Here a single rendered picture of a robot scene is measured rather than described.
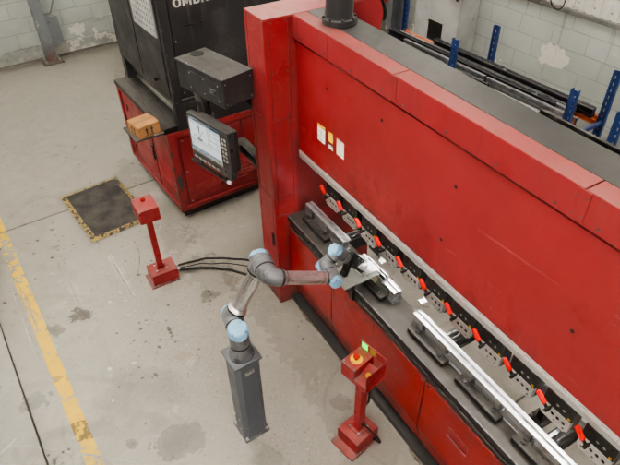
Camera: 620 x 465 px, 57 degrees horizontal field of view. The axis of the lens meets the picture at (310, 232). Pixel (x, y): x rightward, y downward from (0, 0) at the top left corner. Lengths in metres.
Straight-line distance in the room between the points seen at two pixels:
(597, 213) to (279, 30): 2.08
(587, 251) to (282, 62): 2.09
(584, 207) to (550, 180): 0.16
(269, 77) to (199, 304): 2.08
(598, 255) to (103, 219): 4.64
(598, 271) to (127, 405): 3.17
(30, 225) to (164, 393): 2.52
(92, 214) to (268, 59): 3.05
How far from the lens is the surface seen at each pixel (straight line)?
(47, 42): 9.45
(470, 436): 3.22
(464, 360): 3.18
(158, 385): 4.33
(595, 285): 2.28
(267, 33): 3.43
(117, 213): 5.88
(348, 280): 3.44
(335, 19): 3.26
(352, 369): 3.29
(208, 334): 4.54
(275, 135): 3.72
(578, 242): 2.24
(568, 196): 2.18
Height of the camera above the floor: 3.42
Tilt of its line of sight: 40 degrees down
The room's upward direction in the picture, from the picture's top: 1 degrees counter-clockwise
